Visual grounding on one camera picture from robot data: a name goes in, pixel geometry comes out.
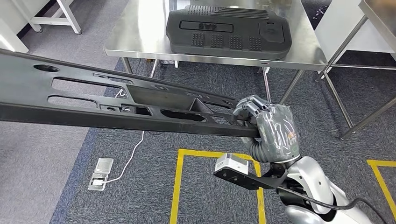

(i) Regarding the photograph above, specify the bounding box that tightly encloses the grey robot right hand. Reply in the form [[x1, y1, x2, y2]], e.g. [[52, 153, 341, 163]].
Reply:
[[232, 94, 302, 164]]

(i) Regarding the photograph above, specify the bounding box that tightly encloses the long black plastic panel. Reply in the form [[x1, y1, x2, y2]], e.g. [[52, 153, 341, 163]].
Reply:
[[0, 48, 261, 139]]

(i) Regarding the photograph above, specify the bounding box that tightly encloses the stainless steel workbench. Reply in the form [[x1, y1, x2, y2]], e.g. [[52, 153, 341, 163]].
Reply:
[[103, 0, 329, 106]]

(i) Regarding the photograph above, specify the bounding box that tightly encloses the black engine cover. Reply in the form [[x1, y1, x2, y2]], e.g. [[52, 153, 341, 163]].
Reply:
[[165, 5, 292, 61]]

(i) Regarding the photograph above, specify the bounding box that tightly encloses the stainless steel table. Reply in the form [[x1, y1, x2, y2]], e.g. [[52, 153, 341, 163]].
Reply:
[[315, 0, 396, 141]]

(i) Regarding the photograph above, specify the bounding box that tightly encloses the metal floor socket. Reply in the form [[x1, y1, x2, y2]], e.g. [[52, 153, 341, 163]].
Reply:
[[87, 157, 114, 192]]

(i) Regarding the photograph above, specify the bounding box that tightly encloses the white cabinet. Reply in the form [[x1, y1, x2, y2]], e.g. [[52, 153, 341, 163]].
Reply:
[[0, 18, 29, 54]]

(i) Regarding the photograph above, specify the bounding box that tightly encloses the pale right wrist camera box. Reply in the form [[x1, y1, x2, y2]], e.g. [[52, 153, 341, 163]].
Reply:
[[214, 153, 249, 175]]

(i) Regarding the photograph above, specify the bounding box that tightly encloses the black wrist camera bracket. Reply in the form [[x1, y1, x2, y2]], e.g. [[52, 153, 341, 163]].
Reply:
[[213, 168, 290, 191]]

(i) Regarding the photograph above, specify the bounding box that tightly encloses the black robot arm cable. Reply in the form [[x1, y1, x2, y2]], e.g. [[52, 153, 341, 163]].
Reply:
[[276, 185, 390, 224]]

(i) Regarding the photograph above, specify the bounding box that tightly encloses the white power cable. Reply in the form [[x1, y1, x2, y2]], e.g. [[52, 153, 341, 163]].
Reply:
[[92, 88, 146, 186]]

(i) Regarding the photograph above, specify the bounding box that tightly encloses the white table frame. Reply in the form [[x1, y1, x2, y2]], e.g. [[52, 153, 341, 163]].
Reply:
[[10, 0, 83, 35]]

